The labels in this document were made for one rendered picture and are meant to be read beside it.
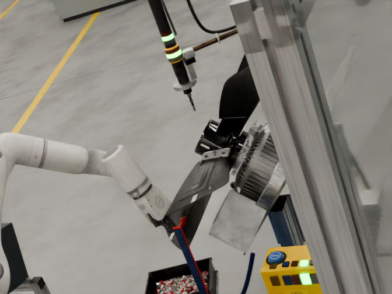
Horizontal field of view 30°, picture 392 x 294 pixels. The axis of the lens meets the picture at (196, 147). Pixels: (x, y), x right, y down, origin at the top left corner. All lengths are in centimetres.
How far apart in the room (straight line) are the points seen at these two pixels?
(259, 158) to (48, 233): 280
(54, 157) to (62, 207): 288
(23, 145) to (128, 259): 212
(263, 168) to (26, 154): 71
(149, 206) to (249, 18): 177
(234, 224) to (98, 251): 224
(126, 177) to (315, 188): 167
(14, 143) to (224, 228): 67
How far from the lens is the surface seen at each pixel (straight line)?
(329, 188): 60
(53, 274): 441
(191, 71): 212
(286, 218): 243
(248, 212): 226
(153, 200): 230
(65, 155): 221
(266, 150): 224
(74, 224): 480
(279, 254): 193
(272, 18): 54
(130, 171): 226
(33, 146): 219
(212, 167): 215
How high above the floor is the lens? 220
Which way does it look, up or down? 25 degrees down
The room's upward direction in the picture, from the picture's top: 21 degrees counter-clockwise
